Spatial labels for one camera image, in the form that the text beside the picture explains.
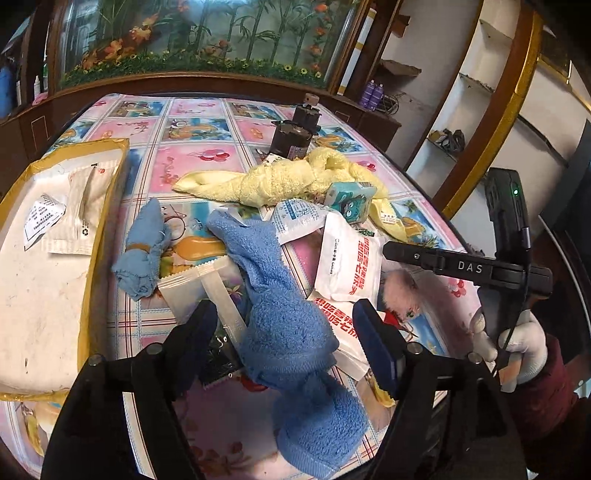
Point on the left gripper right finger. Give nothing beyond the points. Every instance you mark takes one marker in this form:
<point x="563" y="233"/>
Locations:
<point x="450" y="420"/>

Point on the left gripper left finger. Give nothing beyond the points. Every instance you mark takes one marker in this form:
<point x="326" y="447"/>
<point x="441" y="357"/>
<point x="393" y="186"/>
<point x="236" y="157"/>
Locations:
<point x="118" y="420"/>

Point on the white pouch red lettering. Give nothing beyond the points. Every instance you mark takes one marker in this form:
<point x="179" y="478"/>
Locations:
<point x="350" y="263"/>

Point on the small blue cloth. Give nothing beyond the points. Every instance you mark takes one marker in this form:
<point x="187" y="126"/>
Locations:
<point x="136" y="270"/>

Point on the large blue terry towel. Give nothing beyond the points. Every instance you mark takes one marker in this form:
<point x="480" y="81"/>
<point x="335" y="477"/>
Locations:
<point x="289" y="346"/>

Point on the right white gloved hand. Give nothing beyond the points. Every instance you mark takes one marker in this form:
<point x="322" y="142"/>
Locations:
<point x="519" y="354"/>

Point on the teal tissue pack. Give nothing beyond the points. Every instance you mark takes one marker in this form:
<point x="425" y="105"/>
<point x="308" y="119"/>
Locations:
<point x="351" y="199"/>

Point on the clear zip bag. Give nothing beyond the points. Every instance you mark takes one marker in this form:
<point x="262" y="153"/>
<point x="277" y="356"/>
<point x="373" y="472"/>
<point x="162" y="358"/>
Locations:
<point x="218" y="280"/>

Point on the yellow cardboard box tray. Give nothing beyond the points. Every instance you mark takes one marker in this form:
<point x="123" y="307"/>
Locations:
<point x="54" y="306"/>

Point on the white printed blue packet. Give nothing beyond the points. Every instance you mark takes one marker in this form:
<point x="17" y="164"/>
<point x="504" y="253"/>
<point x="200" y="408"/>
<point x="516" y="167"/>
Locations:
<point x="294" y="219"/>

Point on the yellow terry towel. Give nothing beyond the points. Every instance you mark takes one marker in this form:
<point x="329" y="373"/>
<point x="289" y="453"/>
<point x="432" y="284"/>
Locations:
<point x="282" y="179"/>

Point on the purple spray bottle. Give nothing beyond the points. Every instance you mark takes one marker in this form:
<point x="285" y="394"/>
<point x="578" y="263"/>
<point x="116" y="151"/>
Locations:
<point x="367" y="94"/>
<point x="376" y="97"/>

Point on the white desiccant packet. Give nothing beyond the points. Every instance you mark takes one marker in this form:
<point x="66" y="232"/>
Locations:
<point x="43" y="214"/>

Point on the dark wooden cabinet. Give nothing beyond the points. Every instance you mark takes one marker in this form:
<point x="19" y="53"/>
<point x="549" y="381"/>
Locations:
<point x="40" y="114"/>

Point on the colourful cartoon tablecloth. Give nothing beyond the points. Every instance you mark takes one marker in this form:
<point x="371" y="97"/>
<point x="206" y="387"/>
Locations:
<point x="133" y="216"/>

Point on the dark jar with cork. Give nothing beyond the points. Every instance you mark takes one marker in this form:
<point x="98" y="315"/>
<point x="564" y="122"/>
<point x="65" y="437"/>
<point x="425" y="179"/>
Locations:
<point x="307" y="115"/>

